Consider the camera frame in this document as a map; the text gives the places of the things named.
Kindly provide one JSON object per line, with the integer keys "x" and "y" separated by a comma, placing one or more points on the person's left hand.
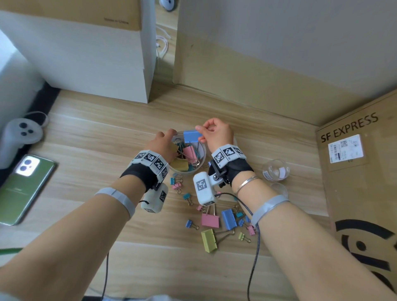
{"x": 162, "y": 144}

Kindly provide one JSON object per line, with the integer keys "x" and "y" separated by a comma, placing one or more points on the person's right hand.
{"x": 218, "y": 133}

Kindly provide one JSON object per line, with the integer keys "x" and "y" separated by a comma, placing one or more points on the large clear plastic jar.
{"x": 203, "y": 155}

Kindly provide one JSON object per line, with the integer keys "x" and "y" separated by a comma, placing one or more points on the heap of large binder clips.
{"x": 189, "y": 153}

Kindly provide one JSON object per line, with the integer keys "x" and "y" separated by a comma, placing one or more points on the large blue binder clip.
{"x": 190, "y": 136}
{"x": 229, "y": 219}

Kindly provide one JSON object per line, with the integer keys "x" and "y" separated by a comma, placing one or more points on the small binder clips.
{"x": 187, "y": 196}

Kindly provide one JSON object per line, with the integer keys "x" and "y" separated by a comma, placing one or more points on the small clear plastic jar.
{"x": 276, "y": 170}

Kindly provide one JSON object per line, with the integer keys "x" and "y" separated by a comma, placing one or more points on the large pink binder clip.
{"x": 210, "y": 220}

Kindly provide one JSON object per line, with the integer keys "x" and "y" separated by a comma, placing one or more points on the large yellow binder clip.
{"x": 209, "y": 240}

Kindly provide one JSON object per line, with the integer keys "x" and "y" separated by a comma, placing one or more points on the person's right forearm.
{"x": 304, "y": 248}

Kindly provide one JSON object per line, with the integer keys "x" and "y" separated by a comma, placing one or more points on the person's left forearm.
{"x": 77, "y": 248}

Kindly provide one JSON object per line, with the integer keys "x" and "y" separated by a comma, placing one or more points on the white cardboard box brown top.
{"x": 93, "y": 62}

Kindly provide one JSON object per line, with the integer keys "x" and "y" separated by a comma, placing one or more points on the brown cardboard box black logo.
{"x": 356, "y": 192}

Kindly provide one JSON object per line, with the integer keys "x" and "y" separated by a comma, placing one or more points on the small clear plastic lid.
{"x": 279, "y": 189}

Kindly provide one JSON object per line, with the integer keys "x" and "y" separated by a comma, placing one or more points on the white game controller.
{"x": 167, "y": 4}
{"x": 18, "y": 136}

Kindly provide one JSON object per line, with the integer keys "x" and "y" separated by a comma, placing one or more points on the green smartphone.
{"x": 24, "y": 189}

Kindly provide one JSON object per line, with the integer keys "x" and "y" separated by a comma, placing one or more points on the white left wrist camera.
{"x": 155, "y": 198}

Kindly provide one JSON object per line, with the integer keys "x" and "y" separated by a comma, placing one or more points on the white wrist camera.
{"x": 155, "y": 198}
{"x": 203, "y": 189}

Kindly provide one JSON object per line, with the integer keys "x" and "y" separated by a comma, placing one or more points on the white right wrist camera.
{"x": 203, "y": 189}

